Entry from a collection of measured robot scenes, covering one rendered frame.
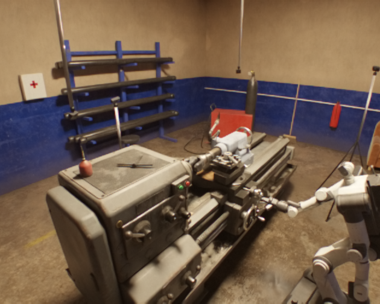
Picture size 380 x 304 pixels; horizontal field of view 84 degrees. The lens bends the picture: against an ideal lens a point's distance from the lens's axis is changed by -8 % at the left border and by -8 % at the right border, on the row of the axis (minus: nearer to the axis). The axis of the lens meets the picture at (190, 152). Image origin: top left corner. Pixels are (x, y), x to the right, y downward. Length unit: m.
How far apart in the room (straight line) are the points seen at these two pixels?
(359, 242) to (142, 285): 1.15
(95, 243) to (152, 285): 0.44
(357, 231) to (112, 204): 1.21
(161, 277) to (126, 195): 0.54
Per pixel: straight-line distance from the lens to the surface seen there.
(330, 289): 2.05
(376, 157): 5.15
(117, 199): 1.08
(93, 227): 1.06
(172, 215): 1.24
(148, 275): 1.38
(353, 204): 1.37
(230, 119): 4.85
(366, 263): 1.55
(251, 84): 4.80
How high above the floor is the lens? 1.90
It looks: 23 degrees down
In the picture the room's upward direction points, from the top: straight up
